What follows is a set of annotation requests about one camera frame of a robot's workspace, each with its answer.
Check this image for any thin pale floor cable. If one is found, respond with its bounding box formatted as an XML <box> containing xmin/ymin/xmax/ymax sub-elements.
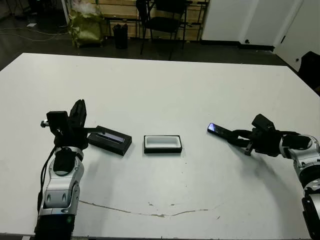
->
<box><xmin>0</xmin><ymin>26</ymin><xmax>72</xmax><ymax>43</ymax></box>

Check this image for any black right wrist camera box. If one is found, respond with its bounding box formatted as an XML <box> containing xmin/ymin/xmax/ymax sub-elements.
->
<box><xmin>250</xmin><ymin>113</ymin><xmax>276</xmax><ymax>132</ymax></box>

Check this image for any black phone-like camera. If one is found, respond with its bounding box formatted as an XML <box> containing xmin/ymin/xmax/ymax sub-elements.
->
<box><xmin>206</xmin><ymin>122</ymin><xmax>234</xmax><ymax>137</ymax></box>

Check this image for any black mesh office chair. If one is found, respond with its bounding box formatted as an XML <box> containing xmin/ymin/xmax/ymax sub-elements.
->
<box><xmin>143</xmin><ymin>0</ymin><xmax>191</xmax><ymax>61</ymax></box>

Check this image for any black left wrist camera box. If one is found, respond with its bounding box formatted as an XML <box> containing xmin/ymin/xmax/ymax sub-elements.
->
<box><xmin>46</xmin><ymin>111</ymin><xmax>69</xmax><ymax>134</ymax></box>

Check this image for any green sack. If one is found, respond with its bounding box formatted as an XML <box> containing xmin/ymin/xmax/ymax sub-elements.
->
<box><xmin>67</xmin><ymin>4</ymin><xmax>106</xmax><ymax>49</ymax></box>

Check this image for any black folded chair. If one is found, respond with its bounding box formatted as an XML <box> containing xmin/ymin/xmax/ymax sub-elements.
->
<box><xmin>136</xmin><ymin>0</ymin><xmax>157</xmax><ymax>55</ymax></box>

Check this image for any black box base white lining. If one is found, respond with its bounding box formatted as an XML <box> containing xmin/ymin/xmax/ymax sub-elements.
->
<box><xmin>143</xmin><ymin>134</ymin><xmax>183</xmax><ymax>155</ymax></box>

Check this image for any white plastic bag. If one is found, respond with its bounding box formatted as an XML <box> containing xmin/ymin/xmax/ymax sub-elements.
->
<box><xmin>72</xmin><ymin>0</ymin><xmax>100</xmax><ymax>15</ymax></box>

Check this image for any white door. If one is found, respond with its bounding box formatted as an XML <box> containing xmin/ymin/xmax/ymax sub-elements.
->
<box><xmin>273</xmin><ymin>0</ymin><xmax>320</xmax><ymax>72</ymax></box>

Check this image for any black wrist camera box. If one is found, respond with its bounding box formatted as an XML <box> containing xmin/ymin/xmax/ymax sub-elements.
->
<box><xmin>250</xmin><ymin>113</ymin><xmax>276</xmax><ymax>132</ymax></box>
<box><xmin>46</xmin><ymin>111</ymin><xmax>69</xmax><ymax>134</ymax></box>

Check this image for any black waste bin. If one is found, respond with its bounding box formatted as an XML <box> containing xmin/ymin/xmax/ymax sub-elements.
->
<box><xmin>112</xmin><ymin>23</ymin><xmax>129</xmax><ymax>50</ymax></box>

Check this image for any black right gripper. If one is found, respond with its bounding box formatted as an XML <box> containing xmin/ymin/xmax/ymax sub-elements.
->
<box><xmin>226</xmin><ymin>127</ymin><xmax>283</xmax><ymax>157</ymax></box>

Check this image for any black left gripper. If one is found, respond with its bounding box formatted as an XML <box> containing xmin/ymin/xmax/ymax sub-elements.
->
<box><xmin>40</xmin><ymin>99</ymin><xmax>106</xmax><ymax>151</ymax></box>

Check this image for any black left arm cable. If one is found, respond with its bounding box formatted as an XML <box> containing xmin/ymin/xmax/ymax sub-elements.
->
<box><xmin>36</xmin><ymin>147</ymin><xmax>57</xmax><ymax>216</ymax></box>

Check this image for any black box lid silver stripe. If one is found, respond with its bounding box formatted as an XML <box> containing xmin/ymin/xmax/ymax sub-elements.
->
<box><xmin>87</xmin><ymin>125</ymin><xmax>133</xmax><ymax>157</ymax></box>

